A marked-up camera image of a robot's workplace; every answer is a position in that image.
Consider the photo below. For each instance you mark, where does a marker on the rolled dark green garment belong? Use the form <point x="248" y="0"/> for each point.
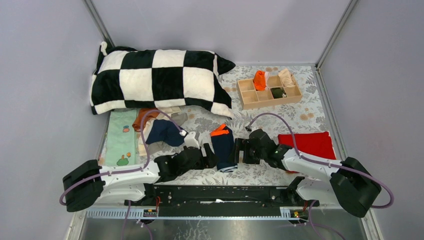
<point x="278" y="92"/>

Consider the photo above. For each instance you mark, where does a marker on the mint green printed cloth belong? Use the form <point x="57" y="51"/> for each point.
<point x="121" y="139"/>

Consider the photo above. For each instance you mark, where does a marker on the black white checkered pillow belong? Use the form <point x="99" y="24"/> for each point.
<point x="126" y="78"/>

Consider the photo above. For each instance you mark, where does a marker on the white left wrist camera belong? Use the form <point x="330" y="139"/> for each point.
<point x="191" y="141"/>

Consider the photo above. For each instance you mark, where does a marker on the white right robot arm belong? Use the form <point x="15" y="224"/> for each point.
<point x="344" y="183"/>

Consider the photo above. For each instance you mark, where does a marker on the floral bed sheet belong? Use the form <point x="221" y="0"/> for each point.
<point x="304" y="117"/>

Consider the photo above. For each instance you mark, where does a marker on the cream beige garment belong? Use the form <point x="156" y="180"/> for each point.
<point x="148" y="124"/>

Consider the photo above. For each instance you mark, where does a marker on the navy underwear orange trim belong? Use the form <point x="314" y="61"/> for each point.
<point x="222" y="140"/>

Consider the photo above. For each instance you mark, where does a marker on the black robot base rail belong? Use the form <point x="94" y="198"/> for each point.
<point x="203" y="198"/>

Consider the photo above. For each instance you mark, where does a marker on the orange underwear white trim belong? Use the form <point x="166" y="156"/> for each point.
<point x="260" y="80"/>

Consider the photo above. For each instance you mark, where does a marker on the rust brown garment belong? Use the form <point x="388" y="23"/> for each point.
<point x="143" y="116"/>

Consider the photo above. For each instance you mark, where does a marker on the perforated metal cable tray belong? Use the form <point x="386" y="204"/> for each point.
<point x="278" y="213"/>

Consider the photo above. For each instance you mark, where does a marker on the red folded cloth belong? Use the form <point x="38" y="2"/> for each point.
<point x="317" y="144"/>

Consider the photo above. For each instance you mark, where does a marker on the wooden compartment organizer box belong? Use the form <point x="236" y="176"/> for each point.
<point x="250" y="98"/>

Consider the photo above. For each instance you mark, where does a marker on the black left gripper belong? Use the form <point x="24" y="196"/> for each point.
<point x="207" y="162"/>

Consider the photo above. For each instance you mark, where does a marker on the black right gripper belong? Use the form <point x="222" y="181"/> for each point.
<point x="243" y="144"/>

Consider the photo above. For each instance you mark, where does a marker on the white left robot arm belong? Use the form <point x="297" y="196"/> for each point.
<point x="93" y="184"/>

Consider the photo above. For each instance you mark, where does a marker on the rolled beige garment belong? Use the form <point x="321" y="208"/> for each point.
<point x="286" y="78"/>

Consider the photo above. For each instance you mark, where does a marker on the plain navy garment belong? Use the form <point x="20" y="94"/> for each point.
<point x="164" y="131"/>

